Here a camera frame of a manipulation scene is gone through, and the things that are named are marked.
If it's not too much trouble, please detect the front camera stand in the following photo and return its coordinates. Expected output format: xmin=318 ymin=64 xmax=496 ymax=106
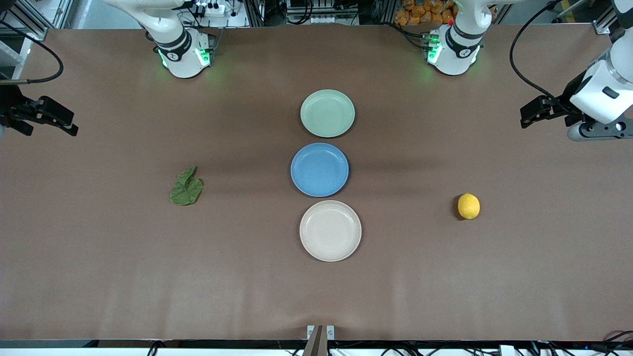
xmin=303 ymin=325 xmax=335 ymax=356

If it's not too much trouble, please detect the aluminium frame profile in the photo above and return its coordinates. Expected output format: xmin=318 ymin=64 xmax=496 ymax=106
xmin=0 ymin=0 xmax=48 ymax=41
xmin=592 ymin=0 xmax=625 ymax=35

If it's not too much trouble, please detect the black electronics rack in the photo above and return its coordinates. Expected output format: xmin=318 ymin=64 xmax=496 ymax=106
xmin=286 ymin=0 xmax=358 ymax=25

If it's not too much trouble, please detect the white power strip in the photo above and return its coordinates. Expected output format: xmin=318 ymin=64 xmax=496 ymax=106
xmin=194 ymin=1 xmax=226 ymax=16

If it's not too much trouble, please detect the light green plate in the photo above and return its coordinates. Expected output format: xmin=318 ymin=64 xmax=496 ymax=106
xmin=300 ymin=89 xmax=356 ymax=138

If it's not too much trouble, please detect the blue plate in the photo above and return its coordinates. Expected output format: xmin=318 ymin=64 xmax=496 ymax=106
xmin=290 ymin=143 xmax=350 ymax=197

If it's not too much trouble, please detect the black base cable bundle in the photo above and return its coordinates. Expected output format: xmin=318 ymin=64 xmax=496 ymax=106
xmin=393 ymin=22 xmax=431 ymax=50

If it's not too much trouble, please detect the yellow lemon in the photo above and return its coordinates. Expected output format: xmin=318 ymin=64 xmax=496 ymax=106
xmin=457 ymin=193 xmax=481 ymax=220

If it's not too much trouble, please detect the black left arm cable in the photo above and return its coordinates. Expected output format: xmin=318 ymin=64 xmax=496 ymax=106
xmin=509 ymin=0 xmax=569 ymax=112

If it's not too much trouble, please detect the beige plate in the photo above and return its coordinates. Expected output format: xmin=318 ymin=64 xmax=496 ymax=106
xmin=299 ymin=200 xmax=362 ymax=262

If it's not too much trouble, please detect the green lettuce leaf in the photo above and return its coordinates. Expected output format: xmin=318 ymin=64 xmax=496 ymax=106
xmin=169 ymin=166 xmax=204 ymax=207

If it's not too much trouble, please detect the orange snack bag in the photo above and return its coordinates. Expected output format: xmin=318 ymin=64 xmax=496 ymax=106
xmin=394 ymin=0 xmax=455 ymax=26

